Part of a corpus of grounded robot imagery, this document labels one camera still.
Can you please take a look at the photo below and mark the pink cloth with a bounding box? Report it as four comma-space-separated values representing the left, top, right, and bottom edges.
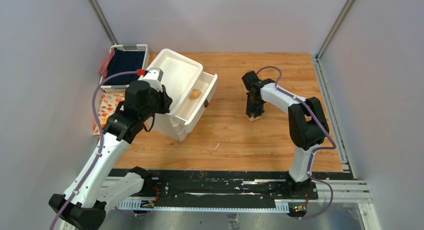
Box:
99, 48, 115, 78

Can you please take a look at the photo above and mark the beige teardrop makeup sponge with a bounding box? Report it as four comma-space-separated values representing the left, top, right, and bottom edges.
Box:
188, 89, 202, 100

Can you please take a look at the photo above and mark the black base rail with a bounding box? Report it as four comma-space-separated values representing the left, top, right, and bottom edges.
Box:
105, 168, 320, 209

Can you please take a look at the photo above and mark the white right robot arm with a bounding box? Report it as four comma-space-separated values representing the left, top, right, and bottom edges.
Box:
241, 71, 329, 199

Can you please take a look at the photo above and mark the white top drawer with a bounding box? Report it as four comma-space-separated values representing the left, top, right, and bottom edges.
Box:
172, 72, 218, 133

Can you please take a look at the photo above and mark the dark blue cloth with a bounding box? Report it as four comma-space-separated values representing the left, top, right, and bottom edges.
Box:
104, 48, 146, 86

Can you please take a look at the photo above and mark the beige gourd makeup sponge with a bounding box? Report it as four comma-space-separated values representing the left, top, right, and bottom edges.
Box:
248, 116, 260, 122

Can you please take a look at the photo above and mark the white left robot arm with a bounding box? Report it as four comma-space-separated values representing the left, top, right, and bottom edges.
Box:
48, 68, 172, 229

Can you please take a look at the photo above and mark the floral orange cloth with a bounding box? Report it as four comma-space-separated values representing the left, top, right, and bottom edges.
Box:
97, 92, 125, 127

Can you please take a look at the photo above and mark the white perforated basket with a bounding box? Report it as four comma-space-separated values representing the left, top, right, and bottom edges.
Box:
99, 44, 150, 93

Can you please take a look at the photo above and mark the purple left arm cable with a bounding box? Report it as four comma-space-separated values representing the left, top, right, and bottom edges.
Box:
48, 69, 147, 230

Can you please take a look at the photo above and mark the white drawer organizer box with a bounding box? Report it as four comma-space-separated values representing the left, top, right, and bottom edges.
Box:
139, 49, 203, 141

